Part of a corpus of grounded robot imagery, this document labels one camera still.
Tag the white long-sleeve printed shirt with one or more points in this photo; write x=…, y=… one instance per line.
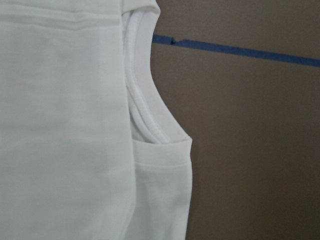
x=88, y=148

